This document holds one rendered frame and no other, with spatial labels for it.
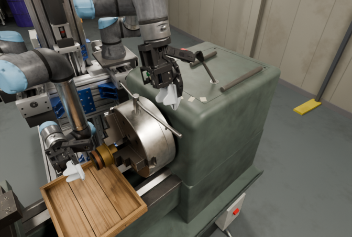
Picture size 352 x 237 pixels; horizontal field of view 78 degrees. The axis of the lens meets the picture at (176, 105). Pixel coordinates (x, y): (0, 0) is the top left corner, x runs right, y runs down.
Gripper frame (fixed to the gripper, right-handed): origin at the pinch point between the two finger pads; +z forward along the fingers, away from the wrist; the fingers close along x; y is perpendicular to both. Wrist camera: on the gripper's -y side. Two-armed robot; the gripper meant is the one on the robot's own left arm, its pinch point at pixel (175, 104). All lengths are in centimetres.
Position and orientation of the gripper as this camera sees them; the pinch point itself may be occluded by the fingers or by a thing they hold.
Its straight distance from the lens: 66.2
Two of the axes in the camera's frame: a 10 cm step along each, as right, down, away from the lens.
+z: 1.6, 8.9, 4.2
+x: 6.3, 2.4, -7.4
